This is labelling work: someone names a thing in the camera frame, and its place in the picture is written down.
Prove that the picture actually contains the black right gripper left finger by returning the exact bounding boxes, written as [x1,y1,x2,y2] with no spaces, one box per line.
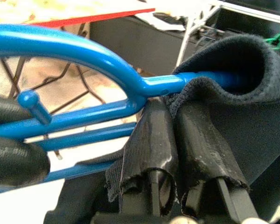
[105,98,178,217]

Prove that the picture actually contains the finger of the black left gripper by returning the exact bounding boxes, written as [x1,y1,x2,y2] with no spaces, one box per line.
[0,135,51,187]
[0,93,30,126]

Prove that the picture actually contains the blue plastic hanger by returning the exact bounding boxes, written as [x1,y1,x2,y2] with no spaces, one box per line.
[0,23,248,194]

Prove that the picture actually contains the black TV console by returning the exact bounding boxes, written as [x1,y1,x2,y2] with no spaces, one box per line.
[90,0,280,77]

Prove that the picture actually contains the marble folding table red edge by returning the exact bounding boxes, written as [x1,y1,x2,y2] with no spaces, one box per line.
[0,0,156,159]

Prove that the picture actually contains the silver clothes rack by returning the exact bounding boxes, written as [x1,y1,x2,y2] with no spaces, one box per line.
[176,0,280,68]

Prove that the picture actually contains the green plastic hanger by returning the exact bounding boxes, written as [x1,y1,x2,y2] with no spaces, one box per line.
[263,21,280,51]

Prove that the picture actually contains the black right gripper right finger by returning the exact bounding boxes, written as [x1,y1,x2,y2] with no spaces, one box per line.
[175,106,259,222]

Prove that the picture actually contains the black t-shirt white print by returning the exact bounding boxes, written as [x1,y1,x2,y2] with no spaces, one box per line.
[43,34,280,224]

